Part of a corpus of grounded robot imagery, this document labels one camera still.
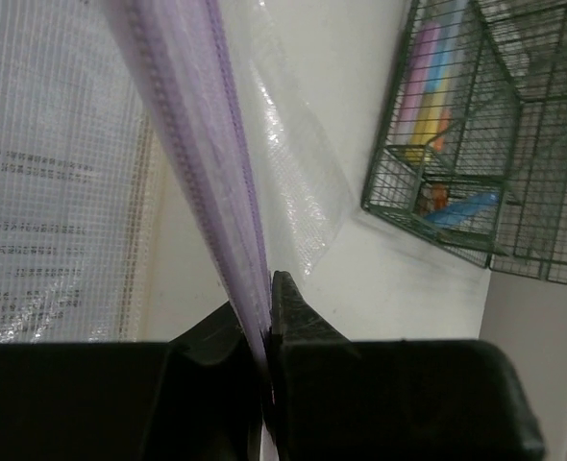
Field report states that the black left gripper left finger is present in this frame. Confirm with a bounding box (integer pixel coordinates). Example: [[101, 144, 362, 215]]
[[168, 303, 261, 460]]

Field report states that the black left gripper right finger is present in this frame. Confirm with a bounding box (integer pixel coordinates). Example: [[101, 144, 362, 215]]
[[267, 271, 356, 460]]

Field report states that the blue correction tape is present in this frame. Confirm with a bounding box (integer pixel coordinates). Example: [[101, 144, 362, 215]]
[[425, 192, 500, 228]]

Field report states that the orange correction tape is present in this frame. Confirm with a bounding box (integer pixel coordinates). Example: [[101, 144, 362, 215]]
[[417, 183, 449, 216]]

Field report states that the orange highlighter pen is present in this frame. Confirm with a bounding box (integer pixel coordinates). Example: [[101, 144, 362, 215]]
[[432, 107, 452, 152]]

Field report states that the yellow highlighter pen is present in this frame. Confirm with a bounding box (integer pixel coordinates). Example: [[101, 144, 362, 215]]
[[405, 90, 448, 165]]

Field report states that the clear mesh pouch purple zipper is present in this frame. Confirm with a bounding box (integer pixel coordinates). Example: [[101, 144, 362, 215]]
[[102, 1, 351, 460]]

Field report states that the purple highlighter pen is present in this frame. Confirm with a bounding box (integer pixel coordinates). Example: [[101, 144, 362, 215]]
[[396, 21, 441, 144]]

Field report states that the blue highlighter pen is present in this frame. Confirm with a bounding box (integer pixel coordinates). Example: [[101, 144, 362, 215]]
[[425, 23, 460, 92]]

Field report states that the clear mesh pouch beige zipper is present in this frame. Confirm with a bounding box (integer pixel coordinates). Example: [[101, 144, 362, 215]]
[[0, 1, 161, 343]]

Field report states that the green wire desk organizer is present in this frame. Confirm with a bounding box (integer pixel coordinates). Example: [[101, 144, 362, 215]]
[[361, 1, 567, 285]]

